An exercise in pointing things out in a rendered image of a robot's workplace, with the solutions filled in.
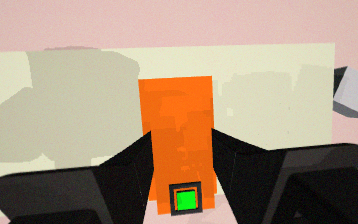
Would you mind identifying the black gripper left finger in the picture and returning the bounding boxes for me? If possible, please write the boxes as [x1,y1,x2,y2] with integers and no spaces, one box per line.
[0,131,154,224]

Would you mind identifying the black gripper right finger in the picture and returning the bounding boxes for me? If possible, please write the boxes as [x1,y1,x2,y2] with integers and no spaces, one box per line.
[211,128,358,224]

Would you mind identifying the beige panel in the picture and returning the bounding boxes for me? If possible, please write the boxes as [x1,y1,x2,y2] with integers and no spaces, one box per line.
[0,42,335,176]

